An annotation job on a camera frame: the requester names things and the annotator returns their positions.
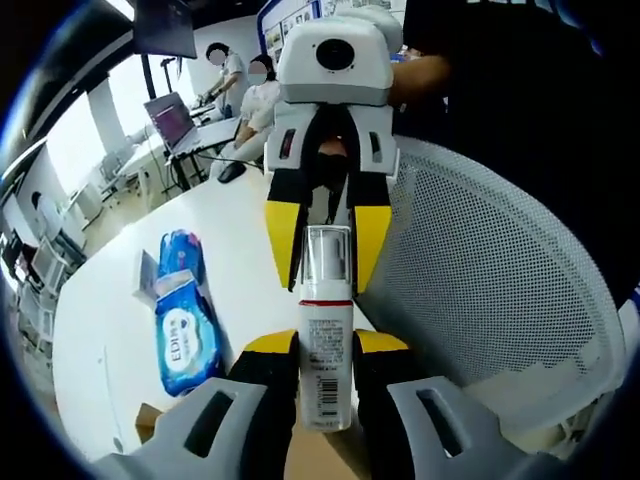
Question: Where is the dark wall mounted screen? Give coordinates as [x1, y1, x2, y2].
[132, 0, 198, 60]

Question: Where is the blue framed notice board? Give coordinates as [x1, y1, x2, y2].
[256, 0, 324, 51]

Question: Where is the person's black shirt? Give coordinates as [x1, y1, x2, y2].
[399, 0, 640, 306]

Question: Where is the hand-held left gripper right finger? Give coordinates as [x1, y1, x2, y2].
[352, 327, 534, 480]

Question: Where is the open laptop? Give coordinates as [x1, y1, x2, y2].
[143, 91, 202, 152]

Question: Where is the blue wet wipes soft item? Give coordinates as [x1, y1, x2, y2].
[153, 228, 226, 398]

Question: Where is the brown cardboard shoe box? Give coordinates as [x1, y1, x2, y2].
[135, 401, 374, 480]

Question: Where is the white pump bottle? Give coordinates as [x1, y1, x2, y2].
[297, 224, 357, 434]

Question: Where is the white side desk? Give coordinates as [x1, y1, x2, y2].
[117, 115, 244, 194]

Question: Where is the grey mesh office chair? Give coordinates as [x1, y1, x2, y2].
[357, 137, 629, 446]

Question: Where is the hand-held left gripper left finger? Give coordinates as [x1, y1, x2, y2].
[92, 328, 301, 480]

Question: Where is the black computer mouse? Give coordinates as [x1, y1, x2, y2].
[217, 162, 248, 185]

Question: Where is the white office chair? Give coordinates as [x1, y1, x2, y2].
[27, 237, 71, 296]

